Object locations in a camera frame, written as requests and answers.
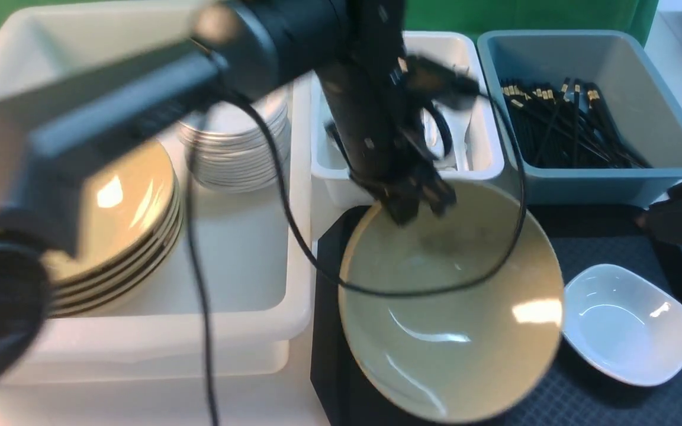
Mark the stack of white dishes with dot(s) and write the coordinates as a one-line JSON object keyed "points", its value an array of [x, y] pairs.
{"points": [[232, 152]]}

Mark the yellow noodle bowl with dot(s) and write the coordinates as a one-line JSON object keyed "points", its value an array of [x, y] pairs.
{"points": [[464, 356]]}

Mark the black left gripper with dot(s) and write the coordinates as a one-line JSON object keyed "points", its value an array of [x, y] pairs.
{"points": [[376, 120]]}

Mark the white plastic spoon bin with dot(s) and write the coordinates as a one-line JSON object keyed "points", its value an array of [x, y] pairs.
{"points": [[477, 150]]}

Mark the large white plastic tub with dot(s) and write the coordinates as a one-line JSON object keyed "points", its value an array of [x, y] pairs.
{"points": [[258, 279]]}

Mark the stack of yellow bowls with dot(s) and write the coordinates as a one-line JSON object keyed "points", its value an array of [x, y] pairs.
{"points": [[115, 279]]}

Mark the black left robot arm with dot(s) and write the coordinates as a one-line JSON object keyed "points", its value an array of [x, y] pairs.
{"points": [[54, 138]]}

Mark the white sauce dish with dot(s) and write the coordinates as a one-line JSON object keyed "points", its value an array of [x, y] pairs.
{"points": [[623, 325]]}

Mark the blue-grey plastic chopstick bin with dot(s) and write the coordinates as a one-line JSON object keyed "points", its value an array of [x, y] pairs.
{"points": [[644, 109]]}

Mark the top stacked yellow bowl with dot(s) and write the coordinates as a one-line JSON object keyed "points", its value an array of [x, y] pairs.
{"points": [[120, 205]]}

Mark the pile of black chopsticks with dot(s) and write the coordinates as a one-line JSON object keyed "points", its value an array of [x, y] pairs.
{"points": [[566, 126]]}

